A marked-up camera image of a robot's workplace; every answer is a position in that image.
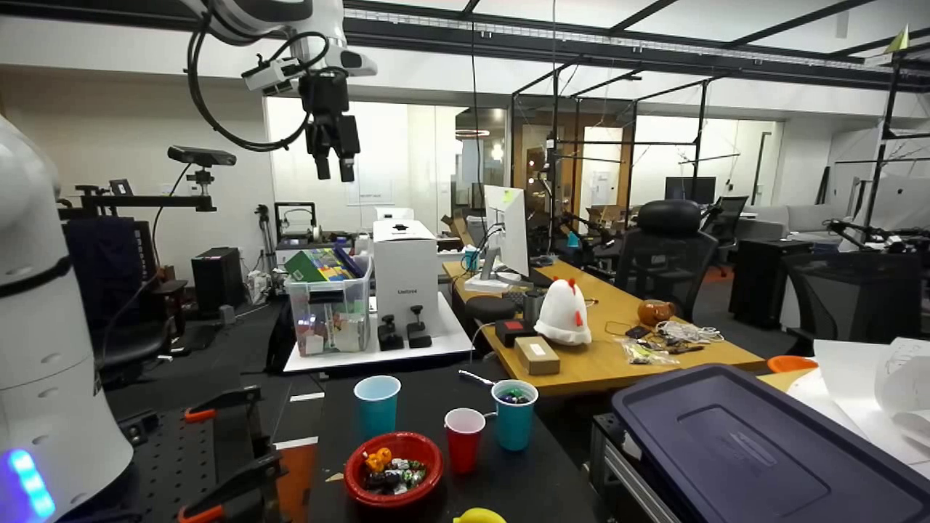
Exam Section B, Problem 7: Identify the clear plastic storage box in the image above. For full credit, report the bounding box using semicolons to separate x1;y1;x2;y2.
285;244;372;358

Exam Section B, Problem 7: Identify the light blue plastic cup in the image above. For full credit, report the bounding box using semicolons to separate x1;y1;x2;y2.
355;376;400;440

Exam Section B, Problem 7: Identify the wooden desk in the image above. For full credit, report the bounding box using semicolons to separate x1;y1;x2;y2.
481;263;763;396

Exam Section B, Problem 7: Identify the small cardboard box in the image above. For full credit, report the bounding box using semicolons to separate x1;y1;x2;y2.
514;337;559;376

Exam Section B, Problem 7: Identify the teal cup with contents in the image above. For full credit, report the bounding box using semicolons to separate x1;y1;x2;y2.
491;380;536;453

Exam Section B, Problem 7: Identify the red bowl with items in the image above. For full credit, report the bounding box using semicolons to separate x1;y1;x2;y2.
341;430;445;510

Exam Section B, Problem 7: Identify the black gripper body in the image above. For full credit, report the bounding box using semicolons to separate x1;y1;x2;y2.
298;74;359;158

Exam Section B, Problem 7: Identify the dark blue bin lid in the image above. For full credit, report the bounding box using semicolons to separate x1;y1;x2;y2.
609;367;930;523

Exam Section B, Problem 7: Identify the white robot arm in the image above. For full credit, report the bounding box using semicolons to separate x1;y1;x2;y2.
183;0;376;184

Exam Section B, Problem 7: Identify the white computer monitor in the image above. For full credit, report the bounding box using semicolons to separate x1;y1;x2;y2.
481;187;527;277

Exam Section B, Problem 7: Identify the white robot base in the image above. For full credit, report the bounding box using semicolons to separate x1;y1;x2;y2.
0;119;132;523

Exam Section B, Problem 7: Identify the black office chair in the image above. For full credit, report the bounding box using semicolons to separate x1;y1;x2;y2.
613;202;718;318

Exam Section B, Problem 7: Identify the white box machine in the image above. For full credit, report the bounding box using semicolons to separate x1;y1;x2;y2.
372;218;439;335

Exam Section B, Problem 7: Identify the orange bowl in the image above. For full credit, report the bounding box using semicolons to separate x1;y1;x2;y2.
766;356;820;376

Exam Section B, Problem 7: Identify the white helmet-shaped object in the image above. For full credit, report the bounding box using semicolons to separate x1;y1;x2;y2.
533;280;591;347

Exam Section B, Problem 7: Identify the red plastic cup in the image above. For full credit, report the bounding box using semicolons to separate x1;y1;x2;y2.
445;406;484;475

